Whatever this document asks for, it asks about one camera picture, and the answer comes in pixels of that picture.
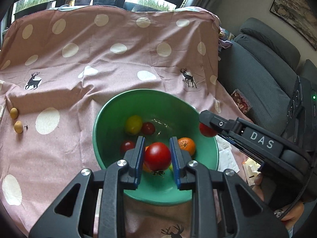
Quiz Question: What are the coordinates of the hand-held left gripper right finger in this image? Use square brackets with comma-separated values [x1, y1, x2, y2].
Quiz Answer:
[170, 136, 290, 238]

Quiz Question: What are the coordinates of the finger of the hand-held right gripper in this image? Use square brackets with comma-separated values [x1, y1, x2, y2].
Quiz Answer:
[199, 110, 245, 143]

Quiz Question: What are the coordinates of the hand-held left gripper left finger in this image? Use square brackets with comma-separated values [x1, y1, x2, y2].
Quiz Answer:
[28, 136, 146, 238]

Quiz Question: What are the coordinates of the large orange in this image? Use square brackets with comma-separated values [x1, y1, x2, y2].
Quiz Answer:
[142, 146, 153, 173]

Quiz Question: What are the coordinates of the red cherry tomato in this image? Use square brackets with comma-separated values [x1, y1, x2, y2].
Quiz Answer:
[199, 122, 218, 137]
[141, 122, 156, 135]
[120, 140, 136, 154]

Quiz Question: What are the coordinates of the red tomato with stem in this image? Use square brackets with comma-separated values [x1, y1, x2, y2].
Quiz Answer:
[144, 142, 172, 175]

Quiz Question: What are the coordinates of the small orange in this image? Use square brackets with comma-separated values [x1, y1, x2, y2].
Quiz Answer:
[178, 137, 196, 156]

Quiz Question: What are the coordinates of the oblong green fruit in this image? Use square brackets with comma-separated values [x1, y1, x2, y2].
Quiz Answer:
[124, 115, 143, 135]

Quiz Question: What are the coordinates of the green plastic bowl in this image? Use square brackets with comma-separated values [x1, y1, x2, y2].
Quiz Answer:
[92, 89, 220, 206]

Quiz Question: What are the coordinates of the person's right hand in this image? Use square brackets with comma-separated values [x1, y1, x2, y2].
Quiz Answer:
[252, 172, 305, 231]

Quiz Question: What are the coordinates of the clear snack packet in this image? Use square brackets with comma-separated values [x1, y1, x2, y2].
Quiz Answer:
[231, 89, 253, 114]

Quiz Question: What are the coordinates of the white paper tissue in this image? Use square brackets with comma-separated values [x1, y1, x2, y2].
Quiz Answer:
[215, 136, 241, 174]

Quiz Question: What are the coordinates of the small food wrapper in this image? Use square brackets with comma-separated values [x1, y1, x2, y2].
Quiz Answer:
[241, 160, 260, 186]

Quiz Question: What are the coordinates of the grey sofa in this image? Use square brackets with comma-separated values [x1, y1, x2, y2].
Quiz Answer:
[218, 17, 317, 134]

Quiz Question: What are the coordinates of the colourful crumpled cloth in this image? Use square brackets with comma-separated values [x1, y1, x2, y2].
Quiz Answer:
[218, 26, 234, 50]

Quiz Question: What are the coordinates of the pink spotted deer cloth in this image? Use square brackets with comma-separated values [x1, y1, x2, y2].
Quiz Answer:
[0, 5, 248, 238]

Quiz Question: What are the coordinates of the framed wall painting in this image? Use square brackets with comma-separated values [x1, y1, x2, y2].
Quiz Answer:
[269, 0, 317, 51]

